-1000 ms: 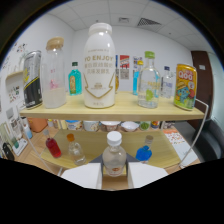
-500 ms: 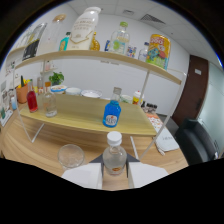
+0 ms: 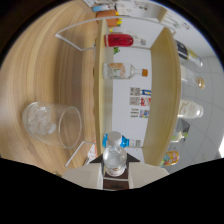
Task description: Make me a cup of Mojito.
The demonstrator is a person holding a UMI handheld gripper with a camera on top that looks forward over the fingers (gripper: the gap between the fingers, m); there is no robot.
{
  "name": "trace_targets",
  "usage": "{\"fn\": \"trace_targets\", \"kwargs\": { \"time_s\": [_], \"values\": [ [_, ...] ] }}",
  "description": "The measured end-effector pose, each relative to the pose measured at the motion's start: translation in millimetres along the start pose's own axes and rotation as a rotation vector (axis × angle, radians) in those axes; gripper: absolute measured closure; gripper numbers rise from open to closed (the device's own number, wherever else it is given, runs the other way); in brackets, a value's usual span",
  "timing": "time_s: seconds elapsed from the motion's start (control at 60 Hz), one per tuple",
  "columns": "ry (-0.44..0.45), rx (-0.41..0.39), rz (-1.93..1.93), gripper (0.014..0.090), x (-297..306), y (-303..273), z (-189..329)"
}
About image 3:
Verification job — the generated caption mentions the black silver soda water can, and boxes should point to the black silver soda water can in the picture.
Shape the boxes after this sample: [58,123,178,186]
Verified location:
[174,39,204,68]

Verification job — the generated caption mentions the white paper sheet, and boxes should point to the white paper sheet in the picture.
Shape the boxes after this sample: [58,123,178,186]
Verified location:
[85,143,98,164]

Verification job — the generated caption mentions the yellow drink can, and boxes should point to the yellow drink can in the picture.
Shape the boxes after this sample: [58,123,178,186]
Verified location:
[159,150,180,168]

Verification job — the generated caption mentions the clear bottle with green cap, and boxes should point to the clear bottle with green cap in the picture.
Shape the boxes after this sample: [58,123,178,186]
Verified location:
[171,128,189,143]

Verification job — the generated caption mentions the clear glass with ice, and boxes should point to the clear glass with ice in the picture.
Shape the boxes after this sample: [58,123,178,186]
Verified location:
[21,101,83,150]

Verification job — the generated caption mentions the two-tier wooden shelf rack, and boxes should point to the two-tier wooden shelf rack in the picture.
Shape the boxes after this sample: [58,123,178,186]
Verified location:
[54,14,183,168]

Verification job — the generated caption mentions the clear bottle with cork lid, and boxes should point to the clear bottle with cork lid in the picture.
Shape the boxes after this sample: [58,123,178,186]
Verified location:
[179,64,206,90]

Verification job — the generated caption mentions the clear bottle with orange cap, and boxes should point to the clear bottle with orange cap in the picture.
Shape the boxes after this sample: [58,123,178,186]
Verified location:
[102,62,149,80]

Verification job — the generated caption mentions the red liquid bottle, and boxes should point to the red liquid bottle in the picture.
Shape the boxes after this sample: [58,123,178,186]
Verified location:
[103,33,147,48]

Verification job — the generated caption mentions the light blue small bottle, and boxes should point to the light blue small bottle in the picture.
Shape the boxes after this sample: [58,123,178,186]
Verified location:
[92,3,116,13]

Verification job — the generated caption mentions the red wall poster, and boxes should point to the red wall poster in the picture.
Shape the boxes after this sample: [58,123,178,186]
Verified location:
[139,96,152,107]

